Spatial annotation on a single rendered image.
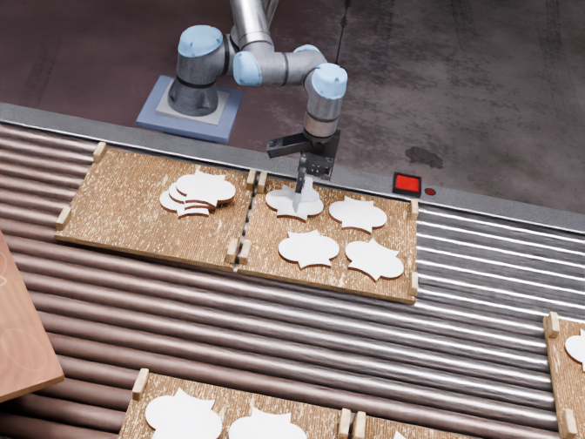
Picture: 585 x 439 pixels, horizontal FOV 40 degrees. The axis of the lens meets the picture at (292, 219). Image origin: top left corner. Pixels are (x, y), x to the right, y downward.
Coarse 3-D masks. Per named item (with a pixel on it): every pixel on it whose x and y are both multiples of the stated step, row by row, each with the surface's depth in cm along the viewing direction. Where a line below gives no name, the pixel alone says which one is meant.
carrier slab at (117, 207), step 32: (128, 160) 203; (160, 160) 205; (96, 192) 192; (128, 192) 194; (160, 192) 195; (96, 224) 184; (128, 224) 185; (160, 224) 187; (192, 224) 188; (224, 224) 190; (160, 256) 180; (192, 256) 180; (224, 256) 182
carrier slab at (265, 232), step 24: (264, 192) 201; (336, 192) 205; (264, 216) 194; (408, 216) 202; (264, 240) 187; (336, 240) 191; (360, 240) 192; (384, 240) 193; (408, 240) 195; (240, 264) 180; (264, 264) 181; (288, 264) 182; (336, 264) 185; (408, 264) 188; (336, 288) 180; (360, 288) 180; (384, 288) 181; (408, 288) 182
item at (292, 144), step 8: (288, 136) 188; (296, 136) 187; (304, 136) 186; (272, 144) 187; (280, 144) 186; (288, 144) 185; (296, 144) 184; (304, 144) 184; (312, 144) 184; (272, 152) 186; (280, 152) 186; (288, 152) 186
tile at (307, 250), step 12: (288, 240) 187; (300, 240) 187; (312, 240) 188; (324, 240) 188; (288, 252) 184; (300, 252) 184; (312, 252) 185; (324, 252) 185; (336, 252) 186; (300, 264) 181; (312, 264) 182; (324, 264) 183
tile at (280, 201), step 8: (272, 192) 200; (280, 192) 200; (288, 192) 200; (272, 200) 197; (280, 200) 198; (288, 200) 198; (320, 200) 200; (272, 208) 196; (280, 208) 195; (288, 208) 196; (304, 208) 197; (312, 208) 197; (320, 208) 197; (280, 216) 194; (288, 216) 194; (296, 216) 194; (304, 216) 194; (312, 216) 196
